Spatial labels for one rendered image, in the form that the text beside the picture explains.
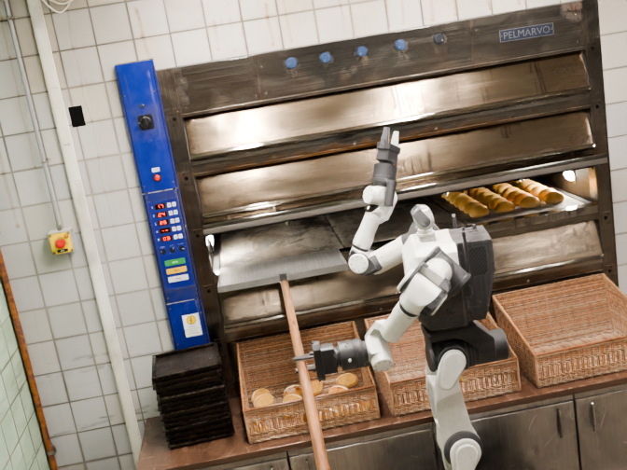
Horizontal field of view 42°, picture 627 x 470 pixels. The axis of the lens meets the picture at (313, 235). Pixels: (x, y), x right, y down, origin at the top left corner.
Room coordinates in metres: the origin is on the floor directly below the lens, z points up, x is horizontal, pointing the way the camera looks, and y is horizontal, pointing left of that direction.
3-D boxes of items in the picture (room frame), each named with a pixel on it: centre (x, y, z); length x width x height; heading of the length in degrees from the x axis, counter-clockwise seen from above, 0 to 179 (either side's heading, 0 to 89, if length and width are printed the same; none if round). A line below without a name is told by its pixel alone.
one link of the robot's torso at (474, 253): (2.72, -0.44, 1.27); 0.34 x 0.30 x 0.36; 175
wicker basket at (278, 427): (3.30, 0.14, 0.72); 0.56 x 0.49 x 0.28; 94
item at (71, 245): (3.45, 1.07, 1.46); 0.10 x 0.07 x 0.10; 94
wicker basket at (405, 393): (3.34, -0.46, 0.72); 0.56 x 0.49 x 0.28; 95
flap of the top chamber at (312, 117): (3.60, -0.42, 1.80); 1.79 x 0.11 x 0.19; 94
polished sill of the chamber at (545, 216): (3.63, -0.42, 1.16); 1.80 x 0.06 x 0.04; 94
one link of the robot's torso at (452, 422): (2.72, -0.40, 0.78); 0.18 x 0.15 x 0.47; 3
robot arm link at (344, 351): (2.33, 0.00, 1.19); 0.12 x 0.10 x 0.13; 93
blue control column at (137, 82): (4.46, 0.69, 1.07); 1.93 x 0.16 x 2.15; 4
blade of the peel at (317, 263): (3.44, 0.16, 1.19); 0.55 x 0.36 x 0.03; 93
